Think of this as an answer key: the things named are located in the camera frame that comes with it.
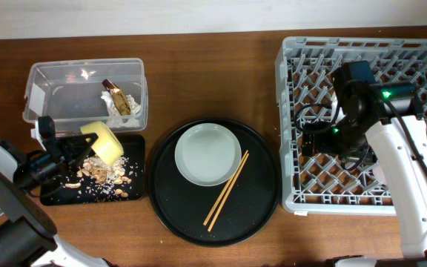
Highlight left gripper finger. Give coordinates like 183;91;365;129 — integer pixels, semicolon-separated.
57;133;99;148
67;144;93;167

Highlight yellow bowl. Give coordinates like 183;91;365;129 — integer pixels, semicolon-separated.
80;121;124;166

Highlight food scraps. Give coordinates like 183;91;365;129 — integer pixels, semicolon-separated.
62;156;141;201

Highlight white tissue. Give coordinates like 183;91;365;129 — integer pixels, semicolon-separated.
101;91;141;128

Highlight round black serving tray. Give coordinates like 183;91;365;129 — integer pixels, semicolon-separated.
148;118;282;247

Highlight grey round plate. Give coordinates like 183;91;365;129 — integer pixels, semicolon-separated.
174;122;242;187

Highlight wooden chopstick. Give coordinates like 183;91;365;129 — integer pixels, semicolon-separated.
202;149;249;227
207;152;251;233

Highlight gold brown snack wrapper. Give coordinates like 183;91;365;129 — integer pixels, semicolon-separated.
102;79;131;116

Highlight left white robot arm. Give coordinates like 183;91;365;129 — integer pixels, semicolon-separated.
0;140;110;266

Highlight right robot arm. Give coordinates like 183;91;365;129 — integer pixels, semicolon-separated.
299;79;427;266

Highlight clear plastic waste bin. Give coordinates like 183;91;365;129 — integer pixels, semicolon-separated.
23;58;148;136

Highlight grey dishwasher rack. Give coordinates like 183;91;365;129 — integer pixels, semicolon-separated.
275;36;427;215

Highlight black rectangular tray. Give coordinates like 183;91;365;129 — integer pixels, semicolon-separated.
40;134;145;206

